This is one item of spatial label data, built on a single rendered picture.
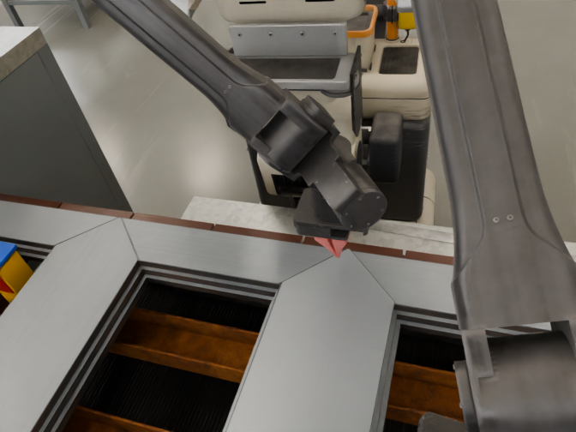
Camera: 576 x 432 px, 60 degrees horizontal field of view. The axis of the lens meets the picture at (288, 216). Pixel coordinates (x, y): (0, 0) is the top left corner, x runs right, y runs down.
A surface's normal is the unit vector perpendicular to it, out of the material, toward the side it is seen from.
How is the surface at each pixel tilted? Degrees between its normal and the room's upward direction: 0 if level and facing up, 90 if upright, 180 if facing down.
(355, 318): 0
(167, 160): 0
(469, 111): 35
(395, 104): 90
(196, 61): 70
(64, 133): 90
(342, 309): 0
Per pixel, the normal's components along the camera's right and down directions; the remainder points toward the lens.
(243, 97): 0.05, 0.44
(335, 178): -0.63, -0.30
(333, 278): -0.13, -0.69
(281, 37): -0.23, 0.72
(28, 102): 0.95, 0.12
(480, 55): -0.32, -0.17
